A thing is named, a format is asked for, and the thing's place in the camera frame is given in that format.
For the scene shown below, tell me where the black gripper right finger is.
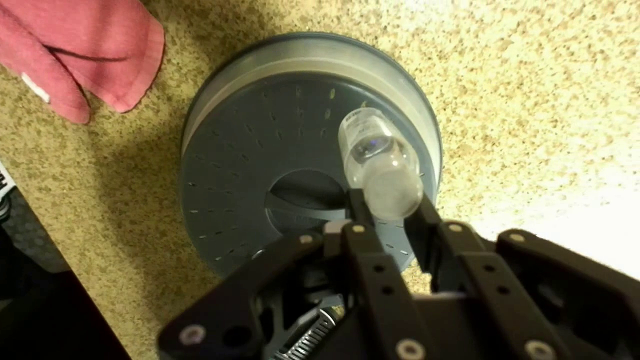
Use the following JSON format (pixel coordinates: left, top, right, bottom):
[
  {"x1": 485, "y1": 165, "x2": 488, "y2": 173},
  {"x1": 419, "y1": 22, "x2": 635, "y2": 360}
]
[{"x1": 401, "y1": 196, "x2": 640, "y2": 360}]

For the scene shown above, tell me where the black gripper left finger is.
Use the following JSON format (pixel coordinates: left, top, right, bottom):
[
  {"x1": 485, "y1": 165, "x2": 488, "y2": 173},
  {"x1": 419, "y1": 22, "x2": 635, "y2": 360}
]
[{"x1": 155, "y1": 188, "x2": 428, "y2": 360}]

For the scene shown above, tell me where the clear bottle white cap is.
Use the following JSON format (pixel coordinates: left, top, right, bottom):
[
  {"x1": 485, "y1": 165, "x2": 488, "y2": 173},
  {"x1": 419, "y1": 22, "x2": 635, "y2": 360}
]
[{"x1": 336, "y1": 107, "x2": 425, "y2": 222}]

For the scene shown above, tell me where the grey vented microwave plate cover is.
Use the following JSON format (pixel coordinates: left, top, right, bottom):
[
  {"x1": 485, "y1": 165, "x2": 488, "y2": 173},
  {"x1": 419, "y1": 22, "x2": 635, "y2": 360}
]
[{"x1": 177, "y1": 31, "x2": 444, "y2": 278}]

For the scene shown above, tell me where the black textured floor mat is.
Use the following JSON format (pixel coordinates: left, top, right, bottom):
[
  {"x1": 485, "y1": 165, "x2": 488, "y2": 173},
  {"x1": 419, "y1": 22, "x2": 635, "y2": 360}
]
[{"x1": 0, "y1": 159, "x2": 131, "y2": 360}]

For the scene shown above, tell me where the pink folded towel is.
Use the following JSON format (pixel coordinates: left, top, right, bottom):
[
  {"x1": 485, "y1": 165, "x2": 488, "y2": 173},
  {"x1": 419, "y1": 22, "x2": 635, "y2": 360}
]
[{"x1": 0, "y1": 0, "x2": 167, "y2": 128}]

